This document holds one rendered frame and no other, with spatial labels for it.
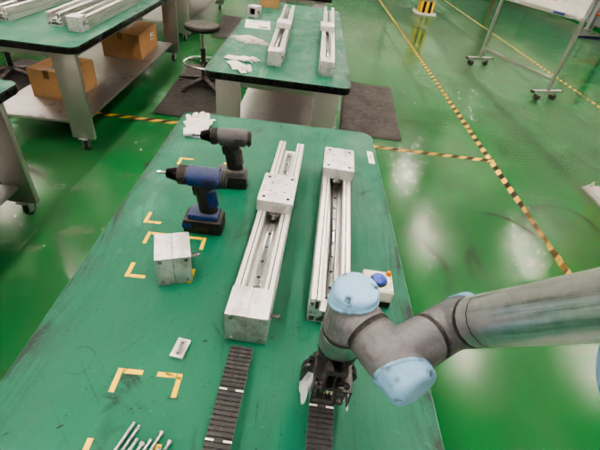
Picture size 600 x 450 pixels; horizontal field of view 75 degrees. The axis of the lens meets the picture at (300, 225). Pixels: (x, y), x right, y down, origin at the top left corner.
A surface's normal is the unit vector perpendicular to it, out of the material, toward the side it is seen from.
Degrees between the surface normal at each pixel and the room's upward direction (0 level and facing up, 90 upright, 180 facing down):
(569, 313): 88
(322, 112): 90
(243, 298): 0
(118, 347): 0
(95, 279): 0
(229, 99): 90
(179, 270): 90
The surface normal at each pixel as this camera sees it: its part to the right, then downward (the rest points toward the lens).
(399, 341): 0.07, -0.76
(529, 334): -0.67, 0.59
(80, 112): -0.04, 0.62
